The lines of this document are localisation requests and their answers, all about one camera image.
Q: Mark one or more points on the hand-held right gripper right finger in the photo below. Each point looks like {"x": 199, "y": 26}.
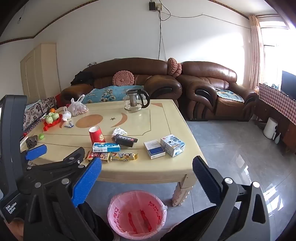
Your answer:
{"x": 205, "y": 183}

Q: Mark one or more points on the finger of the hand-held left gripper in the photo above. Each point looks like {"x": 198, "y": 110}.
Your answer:
{"x": 35, "y": 151}
{"x": 67, "y": 165}

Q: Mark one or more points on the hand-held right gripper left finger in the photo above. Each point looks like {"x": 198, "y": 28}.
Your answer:
{"x": 89, "y": 178}

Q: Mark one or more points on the red and gold box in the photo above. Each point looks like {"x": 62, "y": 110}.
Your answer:
{"x": 98, "y": 157}

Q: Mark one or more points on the blue and white medicine box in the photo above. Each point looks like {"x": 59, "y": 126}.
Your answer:
{"x": 106, "y": 147}

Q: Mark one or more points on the yellow snack wrapper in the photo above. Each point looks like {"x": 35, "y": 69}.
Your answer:
{"x": 123, "y": 157}

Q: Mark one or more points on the red paper cup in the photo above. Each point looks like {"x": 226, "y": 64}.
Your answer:
{"x": 97, "y": 135}

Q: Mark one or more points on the white and blue carton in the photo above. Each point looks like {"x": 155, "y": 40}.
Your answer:
{"x": 172, "y": 144}

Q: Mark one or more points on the black rectangular box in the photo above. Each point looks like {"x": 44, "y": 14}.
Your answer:
{"x": 124, "y": 140}

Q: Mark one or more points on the white wrapper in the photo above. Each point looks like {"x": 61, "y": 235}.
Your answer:
{"x": 119, "y": 131}

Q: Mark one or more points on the pink lined trash bin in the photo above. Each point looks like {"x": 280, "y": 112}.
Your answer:
{"x": 136, "y": 215}

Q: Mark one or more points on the blue and white flat pack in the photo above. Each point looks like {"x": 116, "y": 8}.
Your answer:
{"x": 154, "y": 150}

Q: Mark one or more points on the red fruit tray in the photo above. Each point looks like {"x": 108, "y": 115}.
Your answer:
{"x": 49, "y": 126}

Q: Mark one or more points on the dark floral patterned cover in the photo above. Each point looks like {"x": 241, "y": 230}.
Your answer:
{"x": 34, "y": 113}

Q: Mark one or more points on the green apple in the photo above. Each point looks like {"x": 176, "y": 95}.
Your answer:
{"x": 55, "y": 116}
{"x": 49, "y": 119}

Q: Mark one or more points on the small silver packet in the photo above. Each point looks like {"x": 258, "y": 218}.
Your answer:
{"x": 69, "y": 125}

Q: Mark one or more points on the white crumpled bag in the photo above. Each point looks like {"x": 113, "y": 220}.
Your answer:
{"x": 66, "y": 115}

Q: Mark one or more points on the clear plastic bag of nuts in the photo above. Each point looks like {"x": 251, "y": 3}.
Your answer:
{"x": 77, "y": 109}

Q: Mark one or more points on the red cloth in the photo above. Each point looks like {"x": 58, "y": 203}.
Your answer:
{"x": 58, "y": 98}

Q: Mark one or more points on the cream wardrobe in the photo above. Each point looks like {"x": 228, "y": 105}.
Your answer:
{"x": 39, "y": 71}

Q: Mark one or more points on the beige coffee table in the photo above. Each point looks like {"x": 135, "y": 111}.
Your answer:
{"x": 161, "y": 120}

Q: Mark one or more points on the blue floral cushion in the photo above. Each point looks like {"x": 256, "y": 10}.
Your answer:
{"x": 108, "y": 93}

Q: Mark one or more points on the white round appliance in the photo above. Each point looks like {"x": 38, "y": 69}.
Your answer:
{"x": 271, "y": 127}

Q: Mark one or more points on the black clothing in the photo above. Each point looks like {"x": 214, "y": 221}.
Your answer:
{"x": 82, "y": 77}

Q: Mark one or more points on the blue seat cloth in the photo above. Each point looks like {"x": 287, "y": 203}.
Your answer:
{"x": 229, "y": 95}

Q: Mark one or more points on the round pink cushion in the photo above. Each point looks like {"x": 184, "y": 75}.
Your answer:
{"x": 173, "y": 67}
{"x": 123, "y": 78}

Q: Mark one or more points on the red checkered tablecloth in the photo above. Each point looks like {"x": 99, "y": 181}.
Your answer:
{"x": 275, "y": 99}

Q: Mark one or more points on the brown leather armchair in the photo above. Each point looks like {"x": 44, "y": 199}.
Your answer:
{"x": 208, "y": 74}

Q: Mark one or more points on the brown leather sofa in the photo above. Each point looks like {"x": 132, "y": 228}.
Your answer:
{"x": 138, "y": 67}

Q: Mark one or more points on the black television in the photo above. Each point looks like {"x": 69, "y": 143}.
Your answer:
{"x": 289, "y": 84}

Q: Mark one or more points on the beige curtain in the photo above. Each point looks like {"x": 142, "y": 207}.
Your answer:
{"x": 255, "y": 51}

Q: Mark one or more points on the black wall box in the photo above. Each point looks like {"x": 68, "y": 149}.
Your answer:
{"x": 152, "y": 6}

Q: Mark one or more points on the white wall socket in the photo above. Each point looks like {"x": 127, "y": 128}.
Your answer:
{"x": 159, "y": 7}

